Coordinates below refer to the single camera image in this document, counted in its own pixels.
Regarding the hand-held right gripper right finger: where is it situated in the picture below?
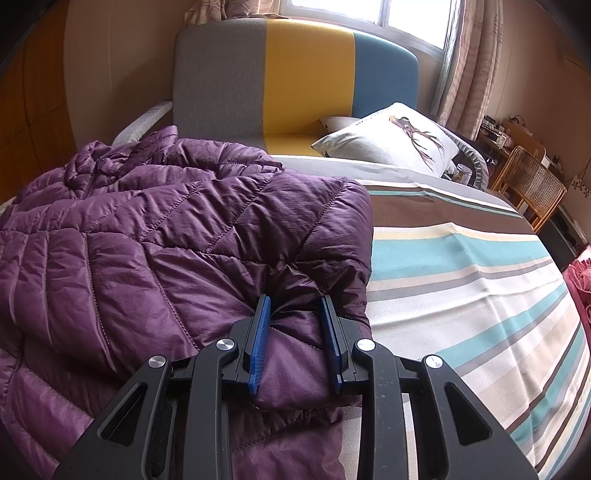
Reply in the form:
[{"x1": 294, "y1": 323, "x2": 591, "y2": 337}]
[{"x1": 320, "y1": 294, "x2": 540, "y2": 480}]

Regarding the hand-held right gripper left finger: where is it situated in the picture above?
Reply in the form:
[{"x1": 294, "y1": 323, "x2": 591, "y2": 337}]
[{"x1": 52, "y1": 294, "x2": 274, "y2": 480}]

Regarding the purple quilted puffer jacket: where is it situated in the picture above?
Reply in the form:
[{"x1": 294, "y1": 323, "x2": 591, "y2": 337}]
[{"x1": 0, "y1": 124, "x2": 375, "y2": 480}]

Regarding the striped bed sheet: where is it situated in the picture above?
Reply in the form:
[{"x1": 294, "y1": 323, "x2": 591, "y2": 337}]
[{"x1": 272, "y1": 154, "x2": 585, "y2": 480}]

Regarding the white deer print pillow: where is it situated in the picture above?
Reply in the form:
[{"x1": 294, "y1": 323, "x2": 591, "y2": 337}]
[{"x1": 311, "y1": 102, "x2": 459, "y2": 178}]

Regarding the grey pillow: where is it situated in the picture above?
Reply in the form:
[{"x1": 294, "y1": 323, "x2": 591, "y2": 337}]
[{"x1": 320, "y1": 116, "x2": 361, "y2": 134}]

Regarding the grey padded bed bumper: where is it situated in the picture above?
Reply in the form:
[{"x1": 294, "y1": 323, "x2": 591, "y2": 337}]
[{"x1": 441, "y1": 129, "x2": 490, "y2": 191}]

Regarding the rattan chair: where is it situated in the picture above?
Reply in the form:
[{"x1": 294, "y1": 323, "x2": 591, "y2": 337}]
[{"x1": 490, "y1": 146, "x2": 568, "y2": 234}]

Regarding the pink cloth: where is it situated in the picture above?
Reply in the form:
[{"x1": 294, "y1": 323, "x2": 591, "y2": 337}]
[{"x1": 566, "y1": 247, "x2": 591, "y2": 333}]

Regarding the grey yellow blue headboard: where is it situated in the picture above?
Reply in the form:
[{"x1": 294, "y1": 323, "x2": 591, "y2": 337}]
[{"x1": 172, "y1": 17, "x2": 420, "y2": 158}]

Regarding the brown paper bag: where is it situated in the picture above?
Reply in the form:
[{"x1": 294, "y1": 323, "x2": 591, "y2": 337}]
[{"x1": 502, "y1": 119, "x2": 546, "y2": 162}]

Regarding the beige patterned curtain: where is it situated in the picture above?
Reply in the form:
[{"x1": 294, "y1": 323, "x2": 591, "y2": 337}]
[
  {"x1": 191, "y1": 0, "x2": 278, "y2": 26},
  {"x1": 436, "y1": 0, "x2": 506, "y2": 141}
]

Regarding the window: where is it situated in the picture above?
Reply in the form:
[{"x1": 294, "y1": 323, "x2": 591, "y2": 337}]
[{"x1": 277, "y1": 0, "x2": 462, "y2": 65}]

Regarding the white bed rail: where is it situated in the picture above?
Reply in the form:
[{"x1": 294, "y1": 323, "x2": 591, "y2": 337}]
[{"x1": 112, "y1": 100, "x2": 174, "y2": 147}]

